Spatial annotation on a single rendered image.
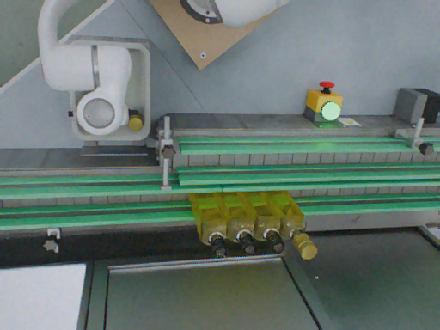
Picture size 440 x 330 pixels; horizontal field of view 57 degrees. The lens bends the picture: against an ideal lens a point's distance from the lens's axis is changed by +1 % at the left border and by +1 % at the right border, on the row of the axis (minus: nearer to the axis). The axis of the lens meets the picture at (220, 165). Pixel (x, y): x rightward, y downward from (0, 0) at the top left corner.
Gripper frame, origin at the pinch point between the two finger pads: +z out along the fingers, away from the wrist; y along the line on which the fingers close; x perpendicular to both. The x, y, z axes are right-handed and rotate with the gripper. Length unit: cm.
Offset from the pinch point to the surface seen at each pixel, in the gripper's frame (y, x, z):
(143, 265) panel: 6.5, -34.1, -8.9
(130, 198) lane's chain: 4.6, -20.7, 0.6
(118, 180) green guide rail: 2.1, -15.2, -3.9
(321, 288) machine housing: 47, -42, -17
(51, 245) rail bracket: -12.0, -27.0, -10.3
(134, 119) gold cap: 6.7, -1.7, 1.5
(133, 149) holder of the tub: 6.3, -9.4, 7.2
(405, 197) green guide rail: 78, -25, -4
